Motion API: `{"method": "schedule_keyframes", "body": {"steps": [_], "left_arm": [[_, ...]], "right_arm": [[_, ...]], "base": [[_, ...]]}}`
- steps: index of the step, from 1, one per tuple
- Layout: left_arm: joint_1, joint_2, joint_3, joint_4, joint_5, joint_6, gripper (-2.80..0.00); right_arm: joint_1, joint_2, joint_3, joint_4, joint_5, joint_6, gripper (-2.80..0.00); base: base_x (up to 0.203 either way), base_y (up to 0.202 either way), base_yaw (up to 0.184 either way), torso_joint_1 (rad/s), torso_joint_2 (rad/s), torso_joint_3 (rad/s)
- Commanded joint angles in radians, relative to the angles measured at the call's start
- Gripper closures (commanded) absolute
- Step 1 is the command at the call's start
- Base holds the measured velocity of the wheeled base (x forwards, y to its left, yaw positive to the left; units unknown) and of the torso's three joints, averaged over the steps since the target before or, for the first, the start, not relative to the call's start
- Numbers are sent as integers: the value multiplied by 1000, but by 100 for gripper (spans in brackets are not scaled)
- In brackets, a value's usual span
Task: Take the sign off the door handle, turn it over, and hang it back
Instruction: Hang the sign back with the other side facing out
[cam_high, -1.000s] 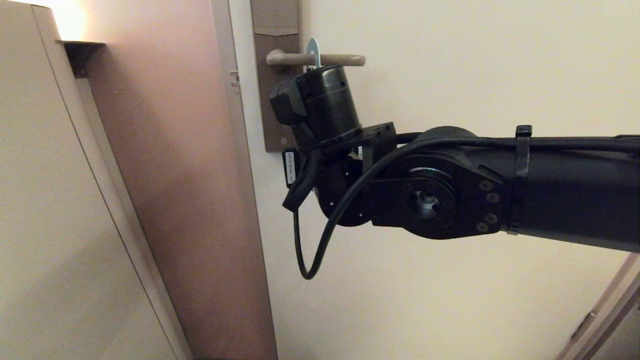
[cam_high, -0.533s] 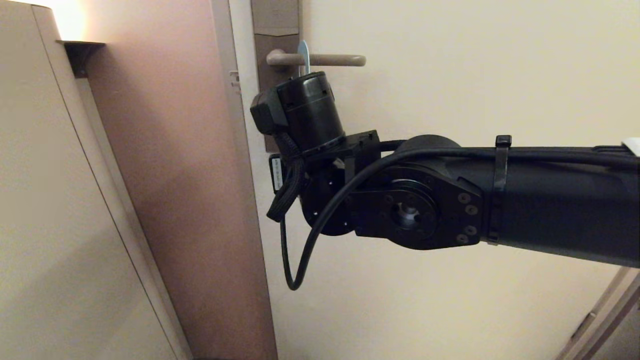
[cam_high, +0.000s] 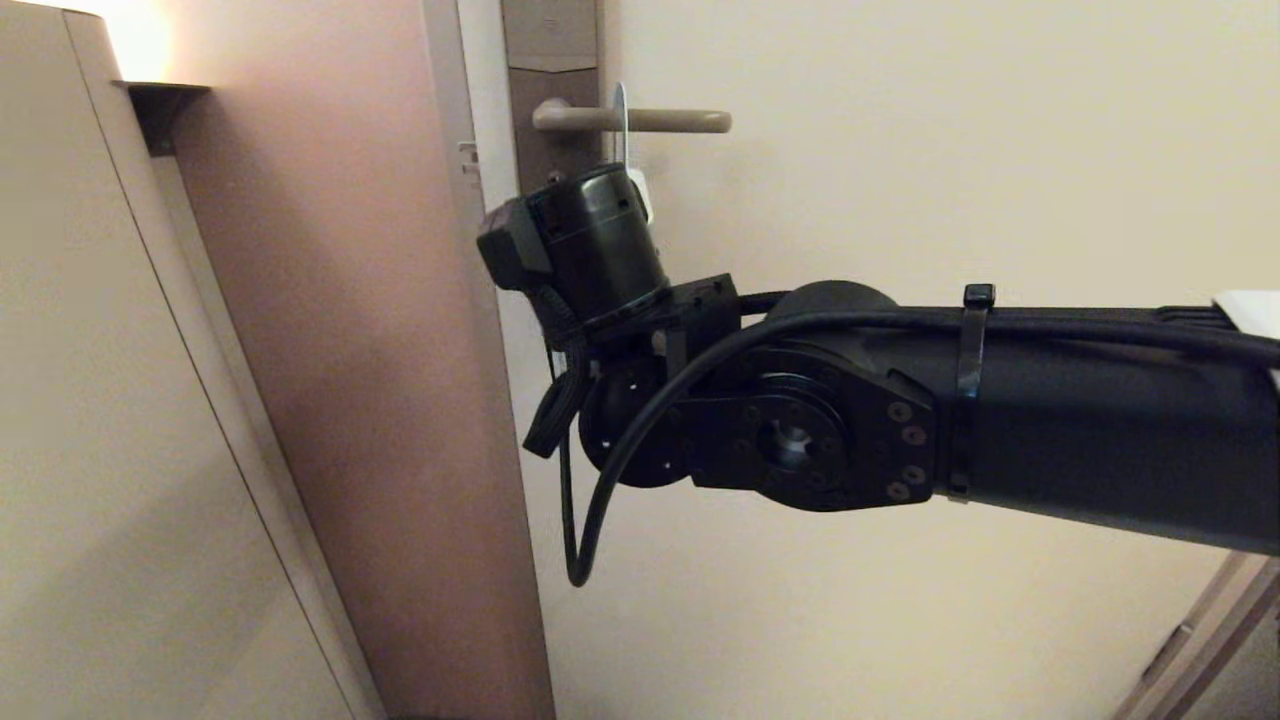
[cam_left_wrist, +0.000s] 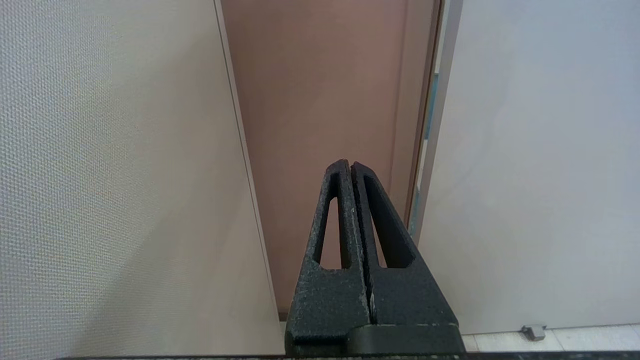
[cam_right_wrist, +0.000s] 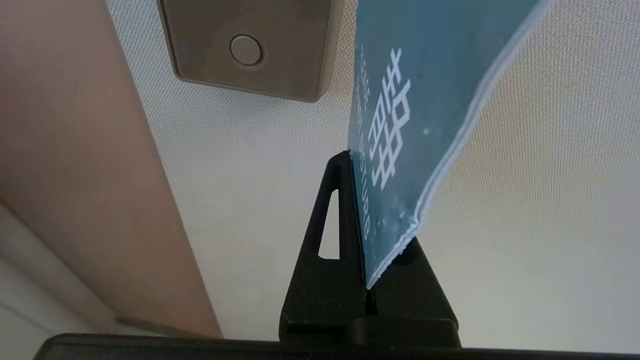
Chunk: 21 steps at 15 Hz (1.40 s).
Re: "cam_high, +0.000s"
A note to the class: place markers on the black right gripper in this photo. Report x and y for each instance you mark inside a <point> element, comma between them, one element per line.
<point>650,460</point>

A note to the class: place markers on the blue and white door hanger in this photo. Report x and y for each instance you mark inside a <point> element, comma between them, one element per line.
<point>621,120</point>

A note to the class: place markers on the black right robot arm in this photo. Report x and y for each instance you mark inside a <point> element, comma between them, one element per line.
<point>1100,420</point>

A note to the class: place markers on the small metal latch plate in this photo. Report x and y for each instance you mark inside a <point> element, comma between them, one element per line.
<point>467,158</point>

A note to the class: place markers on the brown metal lock plate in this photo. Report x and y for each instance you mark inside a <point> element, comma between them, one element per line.
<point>550,40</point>

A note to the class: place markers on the blank white paper sheet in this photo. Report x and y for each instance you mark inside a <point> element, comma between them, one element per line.
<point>1250,310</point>

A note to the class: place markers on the beige curved wall panel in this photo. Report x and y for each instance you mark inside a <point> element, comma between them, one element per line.
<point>100,400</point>

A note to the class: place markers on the brown side door frame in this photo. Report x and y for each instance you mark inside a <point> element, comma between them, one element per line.
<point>1190,640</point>

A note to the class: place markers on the dark wall lamp shelf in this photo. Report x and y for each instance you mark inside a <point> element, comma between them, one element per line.
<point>160,110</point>

